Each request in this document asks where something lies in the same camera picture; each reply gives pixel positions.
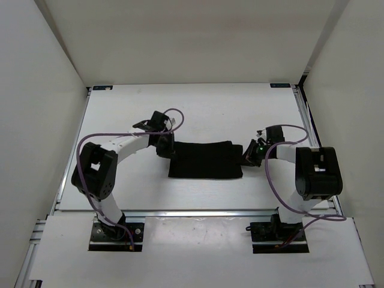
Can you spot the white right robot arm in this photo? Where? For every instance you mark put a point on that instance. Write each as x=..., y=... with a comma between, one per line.
x=317, y=178

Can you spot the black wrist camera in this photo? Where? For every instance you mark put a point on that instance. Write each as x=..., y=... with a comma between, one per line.
x=157, y=123
x=270, y=135

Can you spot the blue table label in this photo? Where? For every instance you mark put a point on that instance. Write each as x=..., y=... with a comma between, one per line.
x=102, y=87
x=280, y=85

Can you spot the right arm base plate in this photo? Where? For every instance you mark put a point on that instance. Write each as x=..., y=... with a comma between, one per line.
x=277, y=238

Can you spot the blue right table label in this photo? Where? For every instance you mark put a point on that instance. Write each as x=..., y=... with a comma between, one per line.
x=280, y=85

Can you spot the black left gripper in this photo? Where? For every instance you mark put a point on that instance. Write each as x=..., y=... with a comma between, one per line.
x=166, y=152

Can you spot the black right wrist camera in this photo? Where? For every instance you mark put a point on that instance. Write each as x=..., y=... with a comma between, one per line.
x=270, y=135

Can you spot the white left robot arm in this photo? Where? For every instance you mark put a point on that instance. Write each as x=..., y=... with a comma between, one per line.
x=96, y=168

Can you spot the blue left table label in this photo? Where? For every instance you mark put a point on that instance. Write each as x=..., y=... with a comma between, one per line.
x=102, y=87

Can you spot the white front cover board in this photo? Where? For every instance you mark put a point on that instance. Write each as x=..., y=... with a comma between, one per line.
x=208, y=252

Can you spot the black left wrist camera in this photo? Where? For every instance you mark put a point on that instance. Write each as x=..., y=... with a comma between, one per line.
x=157, y=123

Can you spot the black skirt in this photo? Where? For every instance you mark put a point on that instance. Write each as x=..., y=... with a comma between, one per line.
x=218, y=161

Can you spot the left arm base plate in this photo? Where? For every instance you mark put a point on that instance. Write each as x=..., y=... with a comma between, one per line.
x=116, y=240

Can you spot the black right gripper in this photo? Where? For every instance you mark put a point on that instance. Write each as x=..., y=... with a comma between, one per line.
x=248, y=157

